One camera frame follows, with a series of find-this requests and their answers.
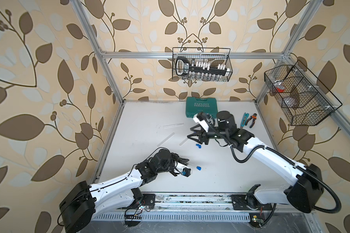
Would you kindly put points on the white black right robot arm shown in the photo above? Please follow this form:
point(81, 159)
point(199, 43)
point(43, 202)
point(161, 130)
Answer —
point(302, 189)

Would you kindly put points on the red item in basket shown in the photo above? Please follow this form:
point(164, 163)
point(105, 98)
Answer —
point(278, 87)

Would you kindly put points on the aluminium frame post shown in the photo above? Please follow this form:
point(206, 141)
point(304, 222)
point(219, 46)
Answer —
point(272, 26)

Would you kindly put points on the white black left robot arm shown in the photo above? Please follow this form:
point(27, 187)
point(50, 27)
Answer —
point(86, 201)

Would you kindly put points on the black wire basket right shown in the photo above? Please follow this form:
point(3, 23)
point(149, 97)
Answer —
point(308, 99)

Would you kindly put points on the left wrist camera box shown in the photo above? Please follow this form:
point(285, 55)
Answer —
point(179, 168)

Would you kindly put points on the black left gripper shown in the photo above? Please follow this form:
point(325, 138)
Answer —
point(176, 158)

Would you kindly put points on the green plastic tool case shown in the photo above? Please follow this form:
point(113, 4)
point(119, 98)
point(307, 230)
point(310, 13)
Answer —
point(196, 105)

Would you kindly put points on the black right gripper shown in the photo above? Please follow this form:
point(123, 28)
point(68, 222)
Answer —
point(201, 135)

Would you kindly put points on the teal utility knife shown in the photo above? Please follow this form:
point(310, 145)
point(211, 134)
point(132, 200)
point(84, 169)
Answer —
point(244, 120)

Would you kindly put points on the black wire basket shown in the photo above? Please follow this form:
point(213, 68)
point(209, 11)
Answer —
point(308, 99)
point(212, 55)

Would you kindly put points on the socket set on holder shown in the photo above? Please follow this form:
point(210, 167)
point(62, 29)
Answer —
point(187, 67)

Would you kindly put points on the clear test tube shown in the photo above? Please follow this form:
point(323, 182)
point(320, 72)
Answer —
point(173, 125)
point(184, 141)
point(186, 172)
point(166, 139)

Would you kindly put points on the black wire basket back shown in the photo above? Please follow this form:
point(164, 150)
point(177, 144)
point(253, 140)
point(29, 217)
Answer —
point(212, 55)

